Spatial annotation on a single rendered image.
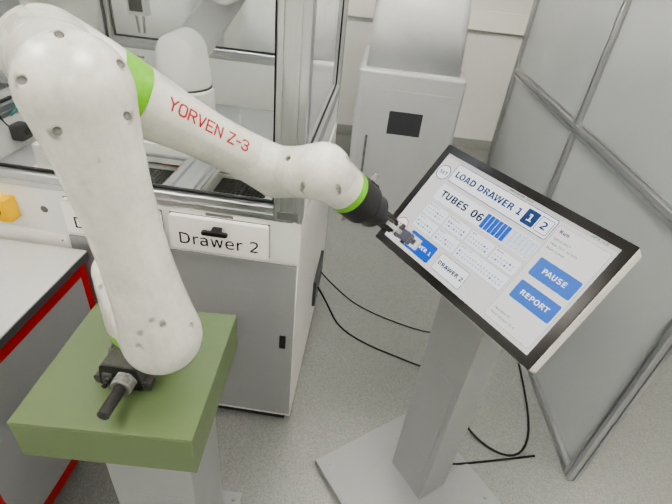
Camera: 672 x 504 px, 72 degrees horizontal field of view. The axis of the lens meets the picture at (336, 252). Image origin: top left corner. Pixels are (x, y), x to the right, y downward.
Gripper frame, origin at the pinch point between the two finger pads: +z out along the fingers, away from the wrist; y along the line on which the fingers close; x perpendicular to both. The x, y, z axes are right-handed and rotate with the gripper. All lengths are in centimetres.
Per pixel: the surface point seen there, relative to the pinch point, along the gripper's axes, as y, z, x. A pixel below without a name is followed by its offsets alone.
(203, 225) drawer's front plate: 44, -20, 33
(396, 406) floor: 16, 90, 60
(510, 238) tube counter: -17.2, 4.8, -13.9
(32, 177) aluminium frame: 75, -54, 53
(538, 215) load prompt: -18.6, 4.9, -21.3
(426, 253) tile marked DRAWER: -2.8, 4.9, 0.2
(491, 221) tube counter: -10.8, 4.8, -14.8
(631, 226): -9, 79, -49
